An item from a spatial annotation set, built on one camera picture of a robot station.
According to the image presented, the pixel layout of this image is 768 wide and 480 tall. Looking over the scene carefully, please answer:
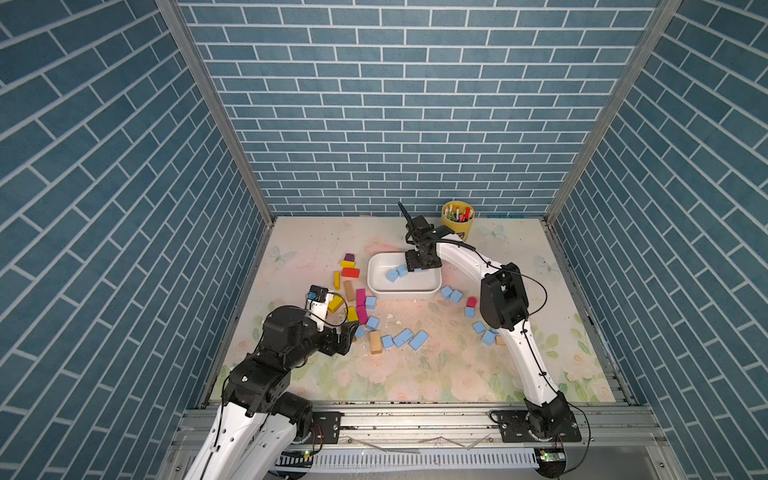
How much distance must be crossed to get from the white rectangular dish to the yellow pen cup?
0.23m

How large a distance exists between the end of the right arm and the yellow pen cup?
17 cm

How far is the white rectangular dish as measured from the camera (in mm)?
980

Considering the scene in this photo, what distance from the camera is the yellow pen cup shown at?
1043 millimetres

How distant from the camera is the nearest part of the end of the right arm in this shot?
792 millimetres

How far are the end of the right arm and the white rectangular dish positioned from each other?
0.30 ft
